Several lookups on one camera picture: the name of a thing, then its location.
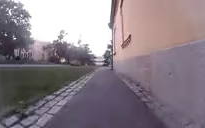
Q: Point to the pale distant building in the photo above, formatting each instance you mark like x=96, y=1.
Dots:
x=98, y=60

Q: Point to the distant small tree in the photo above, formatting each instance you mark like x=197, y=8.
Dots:
x=106, y=56

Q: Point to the group of trees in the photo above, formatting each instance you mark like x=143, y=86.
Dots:
x=66, y=50

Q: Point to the grey asphalt road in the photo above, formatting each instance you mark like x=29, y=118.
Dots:
x=103, y=103

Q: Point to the cobblestone strip beside grass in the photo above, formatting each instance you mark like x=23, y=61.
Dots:
x=53, y=103

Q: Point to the pale pink building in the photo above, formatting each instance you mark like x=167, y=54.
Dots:
x=38, y=50

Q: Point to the orange building with grey base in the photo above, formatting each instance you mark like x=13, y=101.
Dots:
x=170, y=50

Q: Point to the green grass field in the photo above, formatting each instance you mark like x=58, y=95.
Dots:
x=30, y=83

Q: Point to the pale road beyond grass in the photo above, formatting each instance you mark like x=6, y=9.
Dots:
x=23, y=65

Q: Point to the big dark tree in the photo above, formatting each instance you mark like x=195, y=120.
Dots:
x=8, y=26

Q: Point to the cobblestone strip along wall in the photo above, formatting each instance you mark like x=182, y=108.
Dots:
x=140, y=91

